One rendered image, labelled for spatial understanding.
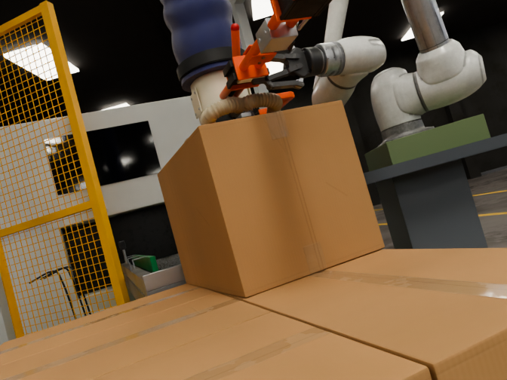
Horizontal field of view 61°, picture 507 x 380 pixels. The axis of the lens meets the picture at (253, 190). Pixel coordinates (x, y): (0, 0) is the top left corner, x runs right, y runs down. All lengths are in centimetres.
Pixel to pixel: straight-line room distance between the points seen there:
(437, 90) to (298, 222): 83
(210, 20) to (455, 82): 85
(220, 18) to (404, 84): 71
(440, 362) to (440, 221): 119
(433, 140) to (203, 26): 83
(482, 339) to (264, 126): 70
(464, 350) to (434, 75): 126
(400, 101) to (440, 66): 17
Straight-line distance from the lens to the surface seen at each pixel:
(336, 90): 131
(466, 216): 167
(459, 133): 160
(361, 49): 124
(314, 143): 108
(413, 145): 154
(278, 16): 85
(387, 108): 168
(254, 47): 99
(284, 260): 101
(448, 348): 49
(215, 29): 133
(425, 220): 161
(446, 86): 165
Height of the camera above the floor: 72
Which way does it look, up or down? 3 degrees up
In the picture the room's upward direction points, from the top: 16 degrees counter-clockwise
